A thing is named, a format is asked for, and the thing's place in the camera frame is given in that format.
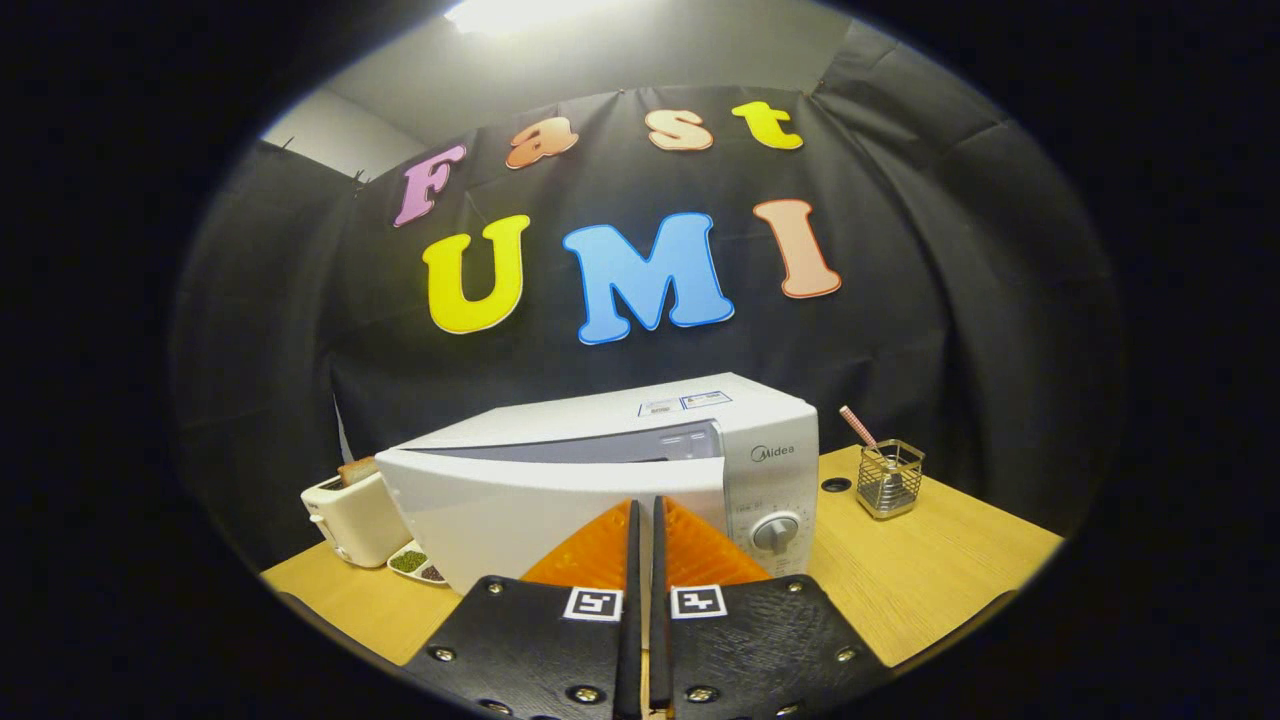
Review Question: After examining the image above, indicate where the white microwave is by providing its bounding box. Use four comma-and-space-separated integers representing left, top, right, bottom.
375, 372, 821, 597

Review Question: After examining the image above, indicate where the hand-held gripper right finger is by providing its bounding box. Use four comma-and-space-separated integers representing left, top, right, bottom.
650, 495, 891, 720

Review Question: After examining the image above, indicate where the white divided seed dish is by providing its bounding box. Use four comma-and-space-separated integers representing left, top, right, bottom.
387, 540, 449, 587

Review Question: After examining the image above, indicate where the black backdrop cloth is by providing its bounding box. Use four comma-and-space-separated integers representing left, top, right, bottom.
170, 20, 1126, 571

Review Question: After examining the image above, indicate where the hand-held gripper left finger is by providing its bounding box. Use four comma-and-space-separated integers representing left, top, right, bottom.
405, 498, 643, 720

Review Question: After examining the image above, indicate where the cream toaster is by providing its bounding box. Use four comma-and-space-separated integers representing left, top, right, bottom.
301, 465, 413, 569

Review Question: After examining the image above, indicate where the wire mesh holder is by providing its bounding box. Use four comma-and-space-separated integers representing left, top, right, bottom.
856, 439, 926, 520

